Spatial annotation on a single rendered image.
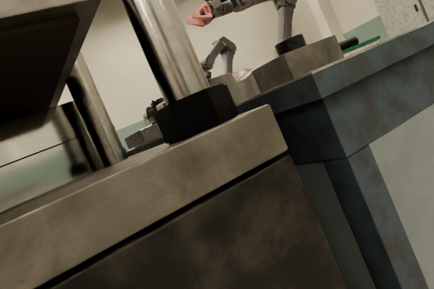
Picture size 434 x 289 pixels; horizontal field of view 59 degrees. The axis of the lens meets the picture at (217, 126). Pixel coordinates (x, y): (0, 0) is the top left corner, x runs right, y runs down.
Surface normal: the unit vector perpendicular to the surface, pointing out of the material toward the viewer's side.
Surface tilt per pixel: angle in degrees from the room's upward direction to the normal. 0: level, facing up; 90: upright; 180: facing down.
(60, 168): 90
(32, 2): 90
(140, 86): 90
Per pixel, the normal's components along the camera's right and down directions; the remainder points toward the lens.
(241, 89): 0.67, -0.26
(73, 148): 0.46, -0.17
